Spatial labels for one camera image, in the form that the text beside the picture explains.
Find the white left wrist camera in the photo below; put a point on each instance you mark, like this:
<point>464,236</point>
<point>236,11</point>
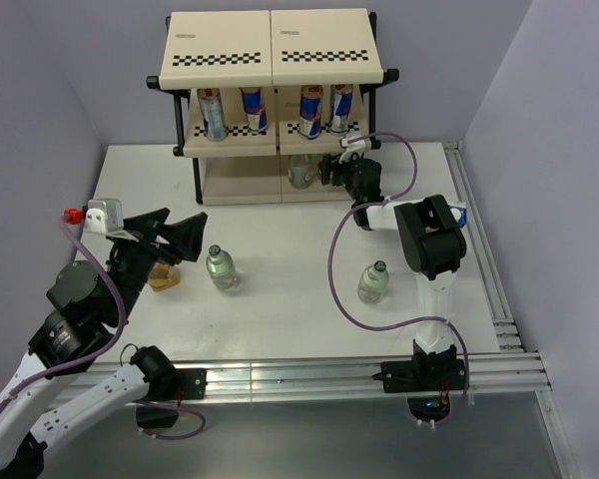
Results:
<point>99,216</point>

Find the aluminium mounting rail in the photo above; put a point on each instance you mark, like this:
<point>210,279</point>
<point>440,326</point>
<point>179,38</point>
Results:
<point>348,378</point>

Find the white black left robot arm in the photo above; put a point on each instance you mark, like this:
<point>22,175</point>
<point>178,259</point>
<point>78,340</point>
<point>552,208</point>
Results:
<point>92,302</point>

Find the clear glass bottle green cap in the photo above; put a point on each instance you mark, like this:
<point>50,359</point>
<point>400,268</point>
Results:
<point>221,268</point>
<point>373,282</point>
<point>300,171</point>

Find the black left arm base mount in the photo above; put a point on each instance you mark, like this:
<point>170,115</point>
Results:
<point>169,396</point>

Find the blue purple berry juice carton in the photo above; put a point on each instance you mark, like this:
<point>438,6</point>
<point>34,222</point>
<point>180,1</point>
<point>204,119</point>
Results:
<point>460,213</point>

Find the blue Fontana juice carton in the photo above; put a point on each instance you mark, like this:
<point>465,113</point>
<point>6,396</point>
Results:
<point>163,276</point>

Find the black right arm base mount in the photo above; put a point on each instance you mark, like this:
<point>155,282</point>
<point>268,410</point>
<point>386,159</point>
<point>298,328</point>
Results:
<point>427,389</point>

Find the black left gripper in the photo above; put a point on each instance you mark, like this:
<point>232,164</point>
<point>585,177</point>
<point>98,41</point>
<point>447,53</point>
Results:
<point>185,236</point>

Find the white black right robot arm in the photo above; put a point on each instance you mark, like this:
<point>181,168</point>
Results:
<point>310,281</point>

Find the beige three-tier shelf rack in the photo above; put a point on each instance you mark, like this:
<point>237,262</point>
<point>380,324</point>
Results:
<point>278,51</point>

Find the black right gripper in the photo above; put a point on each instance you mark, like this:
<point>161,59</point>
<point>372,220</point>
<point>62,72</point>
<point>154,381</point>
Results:
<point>333,164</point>

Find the blue silver energy drink can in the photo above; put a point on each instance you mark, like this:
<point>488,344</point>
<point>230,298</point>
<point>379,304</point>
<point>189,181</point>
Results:
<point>341,96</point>
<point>310,111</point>

